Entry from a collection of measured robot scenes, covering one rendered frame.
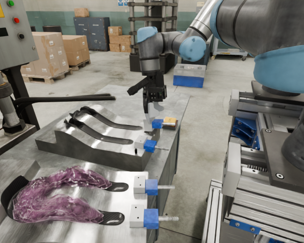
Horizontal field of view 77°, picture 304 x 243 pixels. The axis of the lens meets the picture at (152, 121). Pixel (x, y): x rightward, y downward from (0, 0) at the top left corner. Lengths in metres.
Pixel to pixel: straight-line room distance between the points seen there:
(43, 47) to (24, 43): 3.11
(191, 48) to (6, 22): 1.02
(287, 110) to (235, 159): 0.49
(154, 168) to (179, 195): 0.97
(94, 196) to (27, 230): 0.17
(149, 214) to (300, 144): 0.41
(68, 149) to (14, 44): 0.73
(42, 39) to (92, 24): 3.59
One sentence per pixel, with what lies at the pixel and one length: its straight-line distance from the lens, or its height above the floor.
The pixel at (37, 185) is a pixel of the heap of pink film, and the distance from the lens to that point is 0.69.
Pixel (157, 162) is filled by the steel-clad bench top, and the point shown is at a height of 0.80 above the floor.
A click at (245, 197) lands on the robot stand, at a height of 0.92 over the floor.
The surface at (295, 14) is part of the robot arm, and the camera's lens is 0.21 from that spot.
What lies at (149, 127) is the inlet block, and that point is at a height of 0.92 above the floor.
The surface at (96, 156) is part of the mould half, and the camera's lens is 0.81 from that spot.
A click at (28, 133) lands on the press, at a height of 0.77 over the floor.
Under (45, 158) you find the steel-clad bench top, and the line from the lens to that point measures 0.95.
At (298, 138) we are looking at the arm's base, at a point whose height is 1.09.
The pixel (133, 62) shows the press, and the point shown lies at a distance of 4.95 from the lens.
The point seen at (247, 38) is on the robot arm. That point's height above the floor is 1.32.
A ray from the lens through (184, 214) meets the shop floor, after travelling 1.64.
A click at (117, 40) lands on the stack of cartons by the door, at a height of 0.40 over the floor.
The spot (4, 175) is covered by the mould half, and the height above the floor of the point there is 0.91.
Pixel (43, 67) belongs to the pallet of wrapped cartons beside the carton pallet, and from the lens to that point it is 4.66.
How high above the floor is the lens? 1.35
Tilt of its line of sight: 30 degrees down
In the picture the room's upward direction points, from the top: straight up
